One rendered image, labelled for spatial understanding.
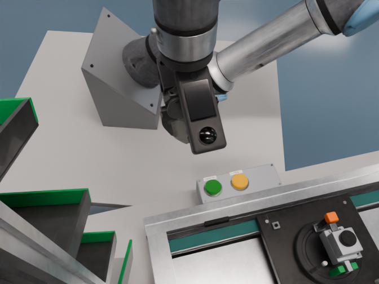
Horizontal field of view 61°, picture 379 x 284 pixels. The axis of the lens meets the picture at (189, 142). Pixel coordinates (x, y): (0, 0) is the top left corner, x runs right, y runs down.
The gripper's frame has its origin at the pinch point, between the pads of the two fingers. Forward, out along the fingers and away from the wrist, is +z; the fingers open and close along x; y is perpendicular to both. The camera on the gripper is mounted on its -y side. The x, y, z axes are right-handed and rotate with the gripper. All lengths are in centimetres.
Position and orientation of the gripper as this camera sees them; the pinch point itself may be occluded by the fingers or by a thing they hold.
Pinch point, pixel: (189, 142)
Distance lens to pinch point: 57.6
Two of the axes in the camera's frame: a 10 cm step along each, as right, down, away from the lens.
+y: -2.3, -8.2, 5.2
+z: 0.0, 5.4, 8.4
